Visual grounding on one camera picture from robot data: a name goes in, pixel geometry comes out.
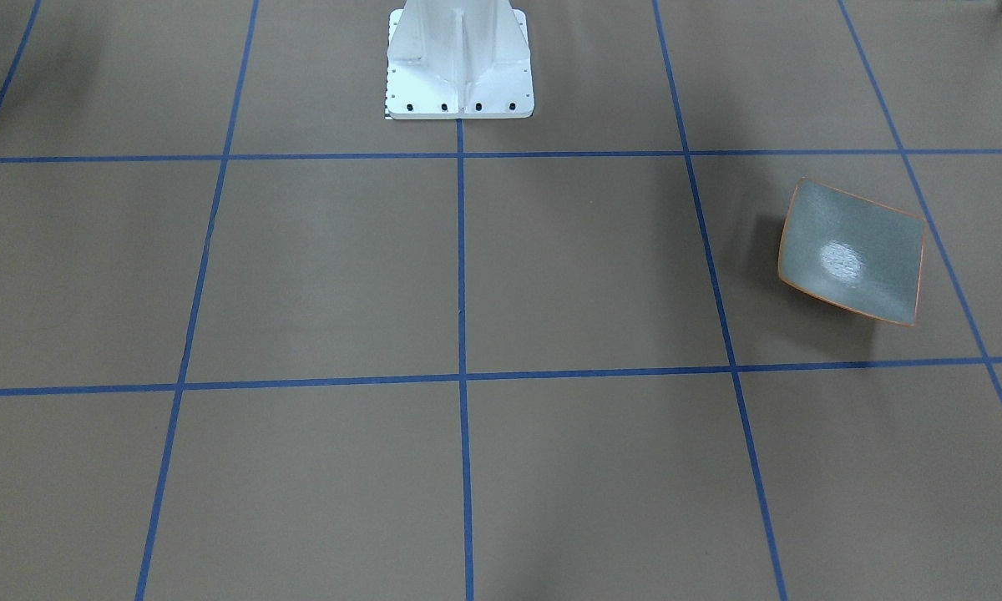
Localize grey square plate orange rim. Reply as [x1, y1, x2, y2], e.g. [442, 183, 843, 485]
[777, 176, 926, 327]

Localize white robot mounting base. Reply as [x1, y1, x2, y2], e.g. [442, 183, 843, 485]
[384, 1, 535, 119]

